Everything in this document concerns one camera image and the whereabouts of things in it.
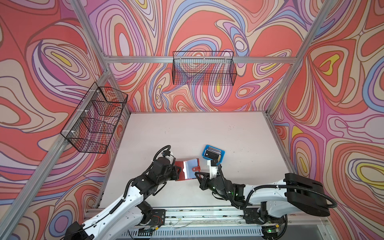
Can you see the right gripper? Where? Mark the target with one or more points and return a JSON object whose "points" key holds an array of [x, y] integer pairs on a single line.
{"points": [[206, 177]]}

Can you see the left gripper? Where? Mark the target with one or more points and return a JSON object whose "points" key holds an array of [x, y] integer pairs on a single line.
{"points": [[175, 170]]}

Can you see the red leather card holder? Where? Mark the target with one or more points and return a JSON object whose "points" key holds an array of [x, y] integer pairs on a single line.
{"points": [[188, 169]]}

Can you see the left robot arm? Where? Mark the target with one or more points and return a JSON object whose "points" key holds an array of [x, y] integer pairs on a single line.
{"points": [[120, 207]]}

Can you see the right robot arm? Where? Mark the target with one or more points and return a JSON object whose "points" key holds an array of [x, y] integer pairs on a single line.
{"points": [[271, 203]]}

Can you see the dark credit card stack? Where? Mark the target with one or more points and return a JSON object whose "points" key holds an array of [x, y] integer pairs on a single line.
{"points": [[212, 154]]}

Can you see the blue plastic card tray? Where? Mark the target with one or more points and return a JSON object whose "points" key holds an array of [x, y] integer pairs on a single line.
{"points": [[223, 153]]}

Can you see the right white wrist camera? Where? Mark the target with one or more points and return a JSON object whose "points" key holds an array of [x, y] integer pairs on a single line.
{"points": [[213, 168]]}

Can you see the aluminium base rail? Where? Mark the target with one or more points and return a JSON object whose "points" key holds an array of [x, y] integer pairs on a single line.
{"points": [[202, 222]]}

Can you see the black wire basket left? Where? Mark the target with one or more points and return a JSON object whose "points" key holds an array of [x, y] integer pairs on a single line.
{"points": [[91, 127]]}

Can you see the black wire basket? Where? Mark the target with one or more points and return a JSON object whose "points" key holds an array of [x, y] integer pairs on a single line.
{"points": [[91, 127], [208, 68]]}

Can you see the black wire basket back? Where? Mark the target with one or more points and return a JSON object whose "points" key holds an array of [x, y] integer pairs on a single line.
{"points": [[208, 68]]}

